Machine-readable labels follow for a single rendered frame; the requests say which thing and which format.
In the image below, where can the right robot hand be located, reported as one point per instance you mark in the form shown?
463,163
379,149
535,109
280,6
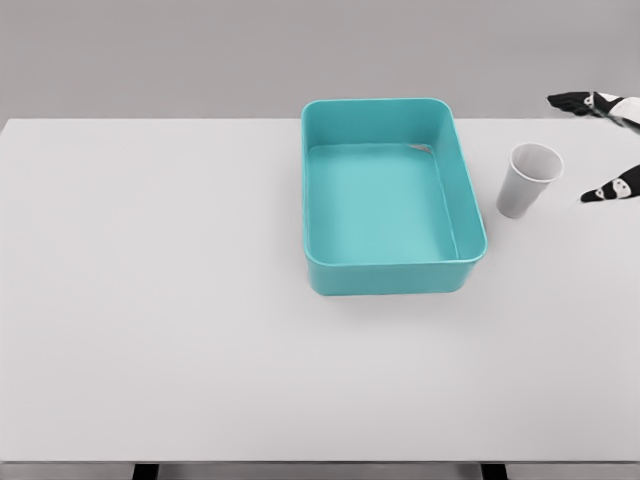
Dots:
575,103

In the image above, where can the white paper cup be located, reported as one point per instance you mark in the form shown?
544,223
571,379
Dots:
523,187

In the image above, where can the teal plastic basket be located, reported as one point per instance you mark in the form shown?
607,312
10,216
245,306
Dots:
380,210

